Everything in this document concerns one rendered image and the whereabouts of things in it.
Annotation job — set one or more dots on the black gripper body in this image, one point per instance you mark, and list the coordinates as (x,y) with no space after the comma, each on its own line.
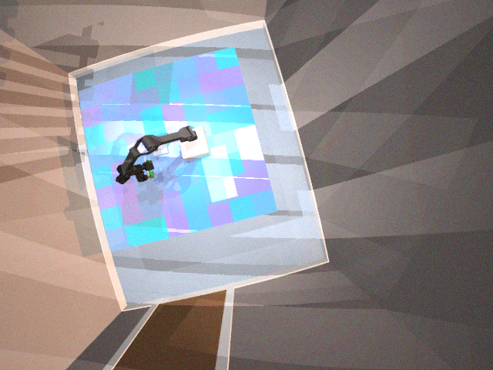
(147,165)

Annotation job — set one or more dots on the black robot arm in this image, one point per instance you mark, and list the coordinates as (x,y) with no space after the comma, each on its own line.
(151,143)

